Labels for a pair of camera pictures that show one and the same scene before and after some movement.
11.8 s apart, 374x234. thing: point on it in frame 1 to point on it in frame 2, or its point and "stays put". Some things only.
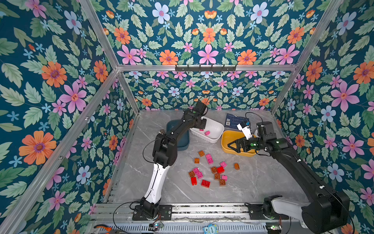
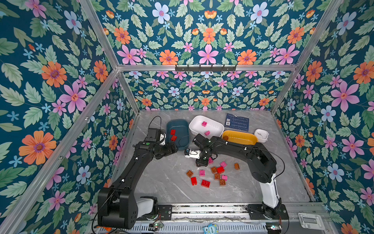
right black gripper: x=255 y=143 to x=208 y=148
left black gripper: x=203 y=120 to x=168 y=150
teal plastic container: x=183 y=141 stays put
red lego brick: x=220 y=170 stays put
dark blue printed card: x=232 y=121 stays put
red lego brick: x=194 y=181 stays put
